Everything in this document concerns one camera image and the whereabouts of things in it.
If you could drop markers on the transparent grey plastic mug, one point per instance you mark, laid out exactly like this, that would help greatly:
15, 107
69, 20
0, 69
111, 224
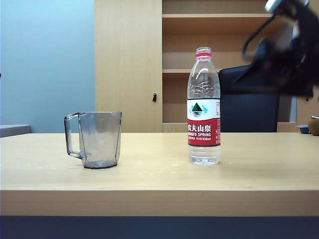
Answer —
99, 139

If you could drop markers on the small silver metal piece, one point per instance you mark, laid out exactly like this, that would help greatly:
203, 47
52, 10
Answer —
315, 117

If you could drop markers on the grey upholstered seat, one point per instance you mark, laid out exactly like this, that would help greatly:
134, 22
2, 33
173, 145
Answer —
13, 130

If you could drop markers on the brown green round fruit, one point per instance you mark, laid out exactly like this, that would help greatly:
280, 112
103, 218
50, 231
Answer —
314, 127

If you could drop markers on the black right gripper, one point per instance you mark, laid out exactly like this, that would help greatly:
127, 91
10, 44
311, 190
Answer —
294, 72

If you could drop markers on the clear plastic water bottle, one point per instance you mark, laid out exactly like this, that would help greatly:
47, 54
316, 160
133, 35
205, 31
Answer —
203, 129

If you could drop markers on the light wooden bookshelf cabinet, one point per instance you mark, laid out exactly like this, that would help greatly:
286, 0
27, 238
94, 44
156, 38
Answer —
124, 62

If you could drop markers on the dark blue office chair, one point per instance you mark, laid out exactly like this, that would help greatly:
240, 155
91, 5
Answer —
249, 112

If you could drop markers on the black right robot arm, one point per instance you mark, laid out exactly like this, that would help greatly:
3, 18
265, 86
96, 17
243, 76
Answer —
307, 17

